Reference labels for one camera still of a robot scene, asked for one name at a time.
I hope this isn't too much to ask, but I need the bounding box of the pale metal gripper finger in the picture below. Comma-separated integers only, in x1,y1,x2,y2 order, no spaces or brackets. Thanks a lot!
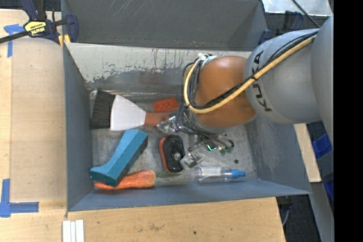
157,115,178,134
180,151,204,171

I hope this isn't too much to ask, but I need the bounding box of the orange-red studded block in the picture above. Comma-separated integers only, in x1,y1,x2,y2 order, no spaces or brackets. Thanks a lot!
152,97,180,113

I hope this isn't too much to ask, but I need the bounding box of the orange and black oval tool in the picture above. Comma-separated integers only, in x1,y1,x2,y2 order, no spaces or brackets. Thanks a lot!
158,134,186,174

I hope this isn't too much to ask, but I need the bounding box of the clear bottle with blue cap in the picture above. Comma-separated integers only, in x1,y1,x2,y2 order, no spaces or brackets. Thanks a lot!
195,166,246,184

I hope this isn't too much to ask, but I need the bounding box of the black white orange brush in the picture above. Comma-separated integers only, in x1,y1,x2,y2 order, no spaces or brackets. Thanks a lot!
90,89,171,131

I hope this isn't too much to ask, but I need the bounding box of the teal blue block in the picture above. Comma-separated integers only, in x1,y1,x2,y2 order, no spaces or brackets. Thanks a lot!
90,129,149,188

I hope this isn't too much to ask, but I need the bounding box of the orange toy carrot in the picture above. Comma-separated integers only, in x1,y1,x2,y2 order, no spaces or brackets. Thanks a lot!
93,169,157,190

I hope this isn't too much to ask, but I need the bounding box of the grey metal bin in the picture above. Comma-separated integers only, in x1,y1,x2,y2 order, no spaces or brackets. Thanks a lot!
60,0,313,212

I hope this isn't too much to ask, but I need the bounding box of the pale wood board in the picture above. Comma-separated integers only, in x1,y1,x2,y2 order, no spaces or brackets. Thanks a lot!
10,36,68,203

